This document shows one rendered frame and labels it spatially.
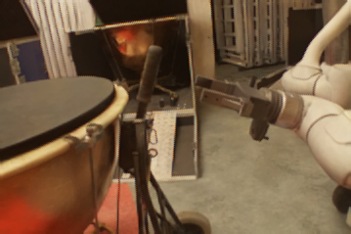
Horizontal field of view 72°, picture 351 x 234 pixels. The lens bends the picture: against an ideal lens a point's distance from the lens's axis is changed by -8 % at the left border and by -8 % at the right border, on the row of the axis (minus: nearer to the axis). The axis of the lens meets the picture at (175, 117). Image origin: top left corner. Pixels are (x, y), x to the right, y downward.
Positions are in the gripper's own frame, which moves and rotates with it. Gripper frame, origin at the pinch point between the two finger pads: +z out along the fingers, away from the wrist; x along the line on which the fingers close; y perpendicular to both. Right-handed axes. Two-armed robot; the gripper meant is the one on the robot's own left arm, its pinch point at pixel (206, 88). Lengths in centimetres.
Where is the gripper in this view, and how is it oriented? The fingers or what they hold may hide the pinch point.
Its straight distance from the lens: 61.6
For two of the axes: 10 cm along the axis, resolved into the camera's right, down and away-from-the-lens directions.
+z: -9.7, -2.3, -1.0
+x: 0.1, 3.6, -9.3
